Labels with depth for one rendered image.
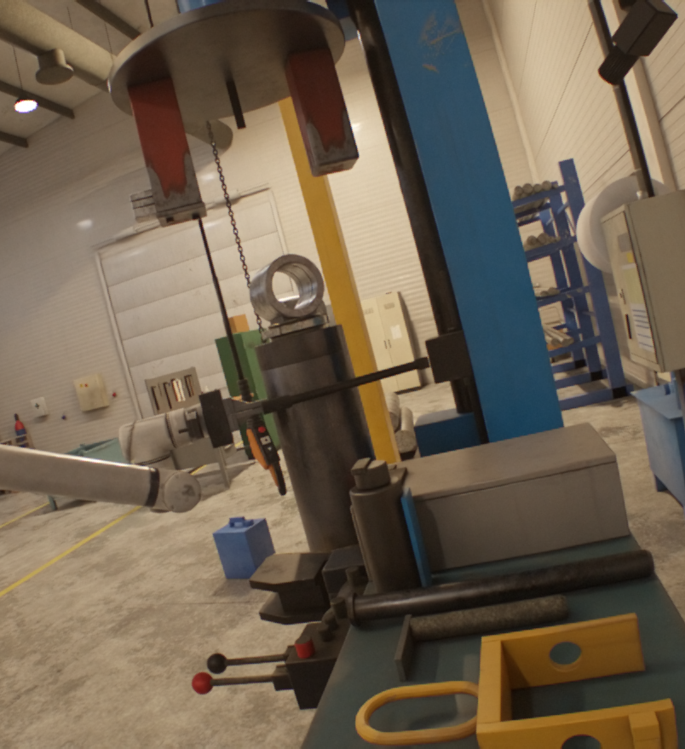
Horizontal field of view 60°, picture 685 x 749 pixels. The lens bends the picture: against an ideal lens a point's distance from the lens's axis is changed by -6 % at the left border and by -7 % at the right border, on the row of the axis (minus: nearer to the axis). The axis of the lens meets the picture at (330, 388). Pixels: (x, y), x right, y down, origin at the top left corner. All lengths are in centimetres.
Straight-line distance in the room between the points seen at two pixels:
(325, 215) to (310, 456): 281
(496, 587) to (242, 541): 351
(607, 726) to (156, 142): 138
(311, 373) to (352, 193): 1109
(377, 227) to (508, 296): 1096
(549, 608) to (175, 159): 120
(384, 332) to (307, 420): 1025
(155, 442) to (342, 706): 90
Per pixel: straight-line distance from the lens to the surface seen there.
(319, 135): 155
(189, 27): 140
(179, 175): 151
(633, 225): 156
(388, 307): 1158
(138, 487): 135
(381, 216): 1227
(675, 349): 159
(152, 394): 769
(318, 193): 412
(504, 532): 99
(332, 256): 405
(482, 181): 136
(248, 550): 428
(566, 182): 715
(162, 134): 154
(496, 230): 134
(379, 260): 1220
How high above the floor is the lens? 146
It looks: 5 degrees down
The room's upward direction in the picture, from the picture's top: 15 degrees counter-clockwise
